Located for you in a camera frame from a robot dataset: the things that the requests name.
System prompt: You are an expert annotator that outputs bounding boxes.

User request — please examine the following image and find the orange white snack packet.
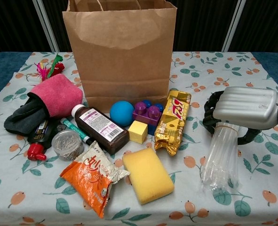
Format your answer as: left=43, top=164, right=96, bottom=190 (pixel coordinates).
left=59, top=140, right=131, bottom=219

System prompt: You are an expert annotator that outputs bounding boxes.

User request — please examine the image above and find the brown paper bag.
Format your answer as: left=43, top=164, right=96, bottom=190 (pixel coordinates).
left=62, top=0, right=178, bottom=113

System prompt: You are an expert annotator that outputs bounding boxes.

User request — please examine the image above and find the blue ball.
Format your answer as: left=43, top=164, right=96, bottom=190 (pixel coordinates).
left=110, top=100, right=135, bottom=127

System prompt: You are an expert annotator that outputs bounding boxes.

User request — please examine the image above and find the dark grey cloth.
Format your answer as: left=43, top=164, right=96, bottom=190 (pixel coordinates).
left=3, top=93, right=50, bottom=137

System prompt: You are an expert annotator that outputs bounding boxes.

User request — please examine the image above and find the yellow cube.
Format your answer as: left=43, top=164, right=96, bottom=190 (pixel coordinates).
left=127, top=120, right=149, bottom=144

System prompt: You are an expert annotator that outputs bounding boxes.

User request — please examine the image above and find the pink towel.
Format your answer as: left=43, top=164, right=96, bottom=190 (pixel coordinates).
left=30, top=73, right=83, bottom=118

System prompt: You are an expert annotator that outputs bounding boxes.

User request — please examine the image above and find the black bottle red cap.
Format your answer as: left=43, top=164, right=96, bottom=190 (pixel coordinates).
left=27, top=119, right=61, bottom=162

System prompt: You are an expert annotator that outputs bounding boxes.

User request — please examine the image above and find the purple toy brick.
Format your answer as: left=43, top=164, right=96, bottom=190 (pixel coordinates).
left=132, top=101, right=163, bottom=127

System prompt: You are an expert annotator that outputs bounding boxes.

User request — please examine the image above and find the white screen frame post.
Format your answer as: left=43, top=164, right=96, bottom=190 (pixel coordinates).
left=221, top=0, right=247, bottom=52
left=32, top=0, right=61, bottom=52

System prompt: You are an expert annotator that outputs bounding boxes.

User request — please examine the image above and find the brown syrup bottle white cap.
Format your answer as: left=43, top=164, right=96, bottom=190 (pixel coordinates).
left=71, top=104, right=130, bottom=155

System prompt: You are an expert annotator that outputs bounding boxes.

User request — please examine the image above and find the clear tub of paper clips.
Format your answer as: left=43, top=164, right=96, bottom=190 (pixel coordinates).
left=51, top=129, right=85, bottom=162

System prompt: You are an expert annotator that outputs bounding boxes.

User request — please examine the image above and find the blue toy brick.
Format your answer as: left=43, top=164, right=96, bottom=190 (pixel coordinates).
left=142, top=99, right=165, bottom=136

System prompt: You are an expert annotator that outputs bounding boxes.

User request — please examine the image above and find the black pleated curtain panel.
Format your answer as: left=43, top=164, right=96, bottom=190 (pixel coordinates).
left=42, top=0, right=72, bottom=52
left=0, top=0, right=52, bottom=58
left=173, top=0, right=238, bottom=52
left=229, top=0, right=278, bottom=54

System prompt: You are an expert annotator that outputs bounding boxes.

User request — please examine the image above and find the yellow sponge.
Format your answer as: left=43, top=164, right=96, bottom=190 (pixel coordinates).
left=122, top=147, right=175, bottom=205

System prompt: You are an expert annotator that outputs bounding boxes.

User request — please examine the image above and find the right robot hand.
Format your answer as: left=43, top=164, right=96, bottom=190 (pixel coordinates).
left=202, top=86, right=278, bottom=145

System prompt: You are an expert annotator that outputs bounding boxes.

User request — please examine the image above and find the floral print tablecloth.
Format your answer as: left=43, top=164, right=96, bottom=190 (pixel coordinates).
left=0, top=51, right=278, bottom=226

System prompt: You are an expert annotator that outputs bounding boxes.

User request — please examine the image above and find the colourful feather shuttlecock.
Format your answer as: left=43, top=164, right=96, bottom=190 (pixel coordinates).
left=34, top=53, right=66, bottom=82

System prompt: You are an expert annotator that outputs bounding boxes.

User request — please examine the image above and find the green marker pen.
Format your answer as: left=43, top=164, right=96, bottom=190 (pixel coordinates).
left=60, top=117, right=95, bottom=146

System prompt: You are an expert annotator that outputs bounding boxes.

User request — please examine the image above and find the gold wafer packet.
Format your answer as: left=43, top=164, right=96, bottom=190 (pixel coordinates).
left=154, top=89, right=192, bottom=157

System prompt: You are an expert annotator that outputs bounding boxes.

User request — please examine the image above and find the bundle of clear straws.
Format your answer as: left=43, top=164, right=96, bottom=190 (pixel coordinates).
left=199, top=124, right=242, bottom=191

